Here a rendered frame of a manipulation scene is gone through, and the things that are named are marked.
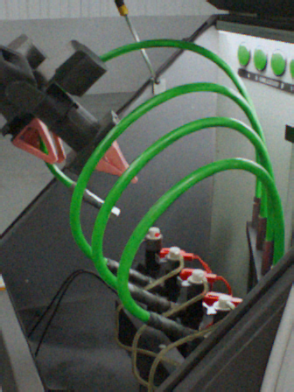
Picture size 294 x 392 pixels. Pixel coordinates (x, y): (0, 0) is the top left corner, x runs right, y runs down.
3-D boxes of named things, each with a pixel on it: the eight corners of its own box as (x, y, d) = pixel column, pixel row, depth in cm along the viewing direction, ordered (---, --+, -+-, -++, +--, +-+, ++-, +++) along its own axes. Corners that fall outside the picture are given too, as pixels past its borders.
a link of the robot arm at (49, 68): (-9, 66, 88) (0, 95, 82) (43, 9, 85) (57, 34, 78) (47, 103, 95) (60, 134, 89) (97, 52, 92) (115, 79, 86)
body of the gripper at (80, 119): (122, 128, 88) (85, 94, 86) (73, 177, 91) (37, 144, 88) (119, 116, 95) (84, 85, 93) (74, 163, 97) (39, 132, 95)
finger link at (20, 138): (80, 147, 105) (49, 108, 107) (61, 148, 99) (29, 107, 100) (55, 173, 107) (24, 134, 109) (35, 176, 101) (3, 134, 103)
